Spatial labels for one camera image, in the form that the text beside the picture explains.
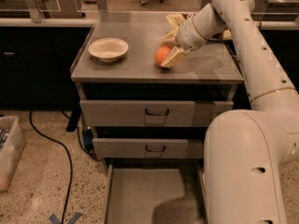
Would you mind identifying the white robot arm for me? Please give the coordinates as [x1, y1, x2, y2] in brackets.
[161, 0, 299, 224]

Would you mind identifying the clear plastic bin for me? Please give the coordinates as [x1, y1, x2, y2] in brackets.
[0, 116, 25, 191]

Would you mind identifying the bottom grey drawer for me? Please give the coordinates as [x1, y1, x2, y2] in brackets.
[101, 164, 207, 224]

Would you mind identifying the blue power box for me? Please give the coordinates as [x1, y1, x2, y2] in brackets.
[82, 129, 93, 151]

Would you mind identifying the grey drawer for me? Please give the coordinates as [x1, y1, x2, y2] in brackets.
[80, 100, 233, 128]
[93, 138, 203, 159]
[101, 164, 207, 224]

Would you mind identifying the grey drawer cabinet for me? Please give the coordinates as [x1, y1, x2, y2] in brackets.
[69, 10, 247, 166]

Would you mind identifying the brown chip bag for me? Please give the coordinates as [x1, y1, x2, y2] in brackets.
[165, 10, 231, 41]

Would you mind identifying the steel table top right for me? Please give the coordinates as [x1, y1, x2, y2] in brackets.
[251, 0, 299, 21]

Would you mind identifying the black cable left floor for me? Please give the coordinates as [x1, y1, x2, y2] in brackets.
[28, 109, 74, 224]

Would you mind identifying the top grey drawer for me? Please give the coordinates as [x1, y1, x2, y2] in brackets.
[80, 100, 233, 128]

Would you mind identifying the middle grey drawer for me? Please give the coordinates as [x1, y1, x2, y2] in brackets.
[93, 138, 203, 159]

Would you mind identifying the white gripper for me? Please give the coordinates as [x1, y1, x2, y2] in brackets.
[159, 16, 206, 68]

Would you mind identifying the orange fruit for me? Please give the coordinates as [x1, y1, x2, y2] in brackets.
[154, 46, 171, 66]

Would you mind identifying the white bowl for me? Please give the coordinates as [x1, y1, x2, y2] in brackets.
[88, 38, 129, 63]

